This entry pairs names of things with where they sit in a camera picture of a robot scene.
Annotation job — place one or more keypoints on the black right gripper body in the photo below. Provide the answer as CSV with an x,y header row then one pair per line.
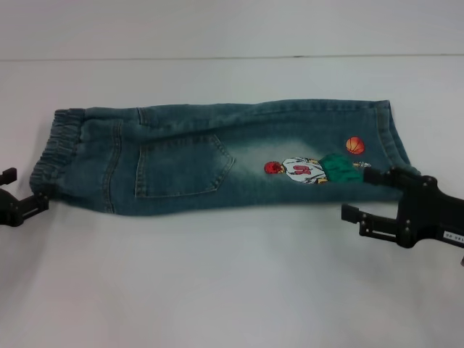
x,y
424,210

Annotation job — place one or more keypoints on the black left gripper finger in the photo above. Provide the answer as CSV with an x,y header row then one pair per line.
x,y
36,205
8,174

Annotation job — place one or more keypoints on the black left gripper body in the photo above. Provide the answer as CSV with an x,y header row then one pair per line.
x,y
11,208

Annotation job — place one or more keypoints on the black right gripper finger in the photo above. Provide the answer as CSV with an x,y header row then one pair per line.
x,y
369,223
380,177

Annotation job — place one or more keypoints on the blue denim shorts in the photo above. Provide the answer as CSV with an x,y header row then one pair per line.
x,y
181,145

